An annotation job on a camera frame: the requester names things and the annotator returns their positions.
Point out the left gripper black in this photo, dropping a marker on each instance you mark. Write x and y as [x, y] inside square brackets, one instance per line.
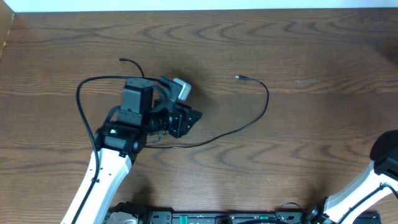
[183, 124]

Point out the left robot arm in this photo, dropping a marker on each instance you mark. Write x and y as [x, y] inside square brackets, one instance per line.
[149, 106]

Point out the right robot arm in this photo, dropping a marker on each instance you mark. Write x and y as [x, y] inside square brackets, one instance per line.
[378, 180]

